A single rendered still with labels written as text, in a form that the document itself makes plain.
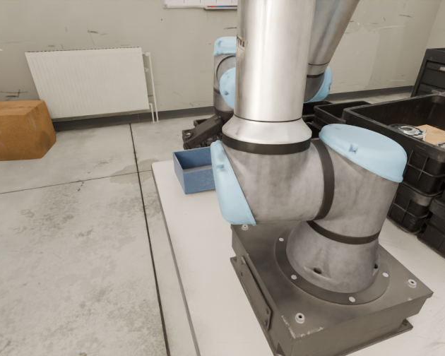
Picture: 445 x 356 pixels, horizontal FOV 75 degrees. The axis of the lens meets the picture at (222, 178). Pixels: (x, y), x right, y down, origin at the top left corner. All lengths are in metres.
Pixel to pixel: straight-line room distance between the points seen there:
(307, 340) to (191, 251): 0.33
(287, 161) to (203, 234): 0.42
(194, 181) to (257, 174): 0.49
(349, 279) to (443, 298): 0.28
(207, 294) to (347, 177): 0.36
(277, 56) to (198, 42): 3.08
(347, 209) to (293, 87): 0.18
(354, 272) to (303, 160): 0.20
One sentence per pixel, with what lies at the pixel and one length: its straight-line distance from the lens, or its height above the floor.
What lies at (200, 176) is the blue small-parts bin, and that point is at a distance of 0.83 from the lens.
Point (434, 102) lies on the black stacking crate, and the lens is 1.19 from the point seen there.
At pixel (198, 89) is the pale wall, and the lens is 3.49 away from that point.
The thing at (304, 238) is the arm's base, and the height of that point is 0.87.
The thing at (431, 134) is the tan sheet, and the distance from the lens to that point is 1.13.
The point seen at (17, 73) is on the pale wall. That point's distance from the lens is 3.47.
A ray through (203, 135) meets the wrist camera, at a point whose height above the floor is 0.90.
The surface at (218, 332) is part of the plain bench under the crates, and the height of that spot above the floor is 0.70.
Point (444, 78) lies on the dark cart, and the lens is 2.51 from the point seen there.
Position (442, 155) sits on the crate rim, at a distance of 0.74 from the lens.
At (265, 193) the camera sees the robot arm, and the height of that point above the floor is 0.99.
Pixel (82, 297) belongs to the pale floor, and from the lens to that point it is 1.61.
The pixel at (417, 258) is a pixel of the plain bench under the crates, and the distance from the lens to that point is 0.80.
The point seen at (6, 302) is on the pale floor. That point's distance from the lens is 1.77.
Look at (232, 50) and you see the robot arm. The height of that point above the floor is 1.10.
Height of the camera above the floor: 1.19
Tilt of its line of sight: 32 degrees down
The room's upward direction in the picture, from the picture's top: straight up
